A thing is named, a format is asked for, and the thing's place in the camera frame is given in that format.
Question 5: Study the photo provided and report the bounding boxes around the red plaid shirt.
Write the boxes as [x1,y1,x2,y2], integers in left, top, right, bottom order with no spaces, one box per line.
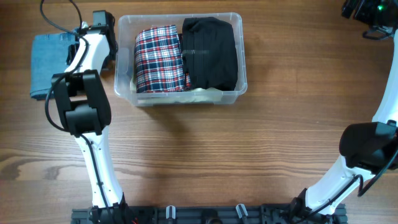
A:
[134,25,192,93]

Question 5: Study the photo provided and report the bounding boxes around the blue denim jeans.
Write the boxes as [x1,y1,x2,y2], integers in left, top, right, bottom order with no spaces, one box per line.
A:
[30,32,78,100]

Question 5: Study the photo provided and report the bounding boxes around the black garment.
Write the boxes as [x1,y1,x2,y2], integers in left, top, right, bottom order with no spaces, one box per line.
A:
[182,17,238,91]

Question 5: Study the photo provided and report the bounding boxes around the cream cloth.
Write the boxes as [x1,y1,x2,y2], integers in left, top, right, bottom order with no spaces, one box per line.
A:
[123,80,247,106]

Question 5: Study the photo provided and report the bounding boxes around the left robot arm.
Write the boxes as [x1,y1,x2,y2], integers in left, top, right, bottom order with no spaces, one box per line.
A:
[50,10,133,223]

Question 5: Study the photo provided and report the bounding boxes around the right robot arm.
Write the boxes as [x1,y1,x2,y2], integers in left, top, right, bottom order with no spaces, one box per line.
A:
[288,0,397,223]

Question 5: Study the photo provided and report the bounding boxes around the clear plastic storage container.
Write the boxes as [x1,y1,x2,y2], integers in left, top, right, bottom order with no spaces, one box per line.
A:
[114,12,248,98]

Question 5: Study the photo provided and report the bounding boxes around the black left camera cable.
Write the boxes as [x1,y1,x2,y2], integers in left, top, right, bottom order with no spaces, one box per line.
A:
[39,0,109,218]

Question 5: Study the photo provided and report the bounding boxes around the black camera cable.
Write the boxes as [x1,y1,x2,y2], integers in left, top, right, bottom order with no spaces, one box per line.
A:
[39,0,109,218]
[292,146,398,224]

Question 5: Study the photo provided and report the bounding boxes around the black right camera cable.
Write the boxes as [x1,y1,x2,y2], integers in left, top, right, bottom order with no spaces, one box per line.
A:
[292,146,398,224]

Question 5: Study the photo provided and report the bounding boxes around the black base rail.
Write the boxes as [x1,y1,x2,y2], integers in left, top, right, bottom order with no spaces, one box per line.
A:
[70,203,348,224]

